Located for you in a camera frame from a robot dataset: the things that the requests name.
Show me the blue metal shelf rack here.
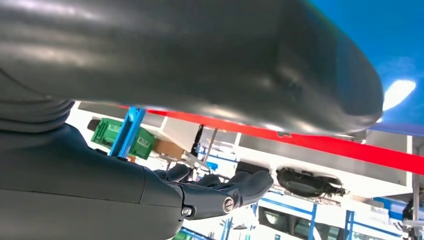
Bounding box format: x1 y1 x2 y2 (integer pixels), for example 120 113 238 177
109 0 424 158
344 210 403 240
253 198 319 240

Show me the brown cardboard box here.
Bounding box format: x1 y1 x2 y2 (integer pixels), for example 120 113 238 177
153 138 186 161

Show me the green plastic crate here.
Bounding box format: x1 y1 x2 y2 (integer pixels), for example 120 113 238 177
91 117 157 161

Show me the red barrier belt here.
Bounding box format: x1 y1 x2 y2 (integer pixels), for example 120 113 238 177
117 104 424 176

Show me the black item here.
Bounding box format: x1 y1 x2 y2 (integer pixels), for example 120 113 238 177
275 166 348 199

